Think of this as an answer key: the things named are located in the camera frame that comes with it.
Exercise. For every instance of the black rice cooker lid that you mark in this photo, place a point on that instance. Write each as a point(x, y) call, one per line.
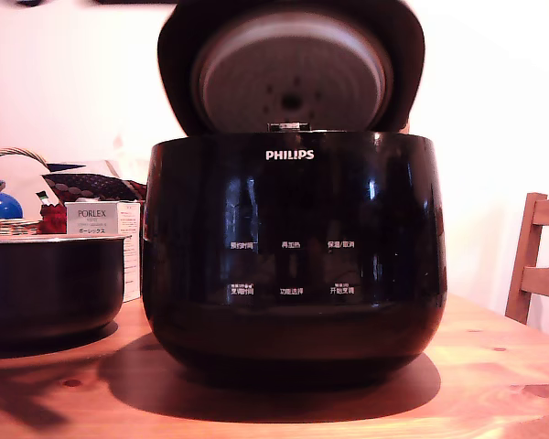
point(293, 78)

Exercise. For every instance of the black Philips rice cooker body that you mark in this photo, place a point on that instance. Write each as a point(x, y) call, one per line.
point(297, 274)

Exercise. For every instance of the white Porlex box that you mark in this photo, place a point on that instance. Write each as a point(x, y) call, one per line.
point(93, 219)

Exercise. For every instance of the dark patterned cloth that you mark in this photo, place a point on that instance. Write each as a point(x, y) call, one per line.
point(91, 185)

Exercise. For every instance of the red knitted item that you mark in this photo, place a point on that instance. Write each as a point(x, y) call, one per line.
point(52, 219)

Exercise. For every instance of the black inner cooking pot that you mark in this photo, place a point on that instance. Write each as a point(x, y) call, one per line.
point(50, 283)

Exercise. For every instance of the white printed cloth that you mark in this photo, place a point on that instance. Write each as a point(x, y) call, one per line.
point(20, 176)

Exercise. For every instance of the woven wicker basket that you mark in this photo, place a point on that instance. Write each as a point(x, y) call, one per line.
point(9, 226)

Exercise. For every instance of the wooden chair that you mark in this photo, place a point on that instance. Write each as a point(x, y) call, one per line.
point(542, 274)

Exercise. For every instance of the blue ball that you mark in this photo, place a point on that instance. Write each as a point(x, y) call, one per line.
point(0, 206)

